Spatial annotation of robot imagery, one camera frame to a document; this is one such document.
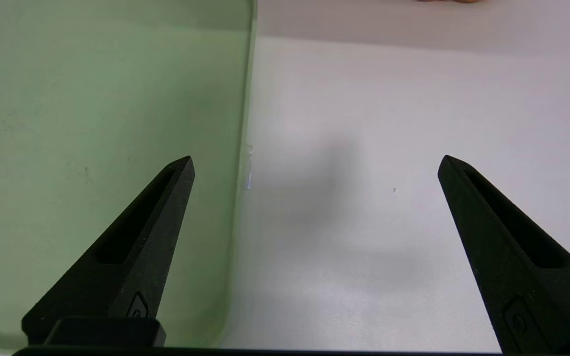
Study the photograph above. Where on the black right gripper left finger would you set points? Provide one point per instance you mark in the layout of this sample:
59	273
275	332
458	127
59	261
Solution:
126	257

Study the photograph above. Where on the orange wicker basket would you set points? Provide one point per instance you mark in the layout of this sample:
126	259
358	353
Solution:
446	1

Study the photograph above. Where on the light green plastic tray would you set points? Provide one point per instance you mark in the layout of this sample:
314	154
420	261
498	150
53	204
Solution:
92	123

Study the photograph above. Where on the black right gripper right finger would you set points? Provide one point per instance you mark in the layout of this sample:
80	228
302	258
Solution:
512	277

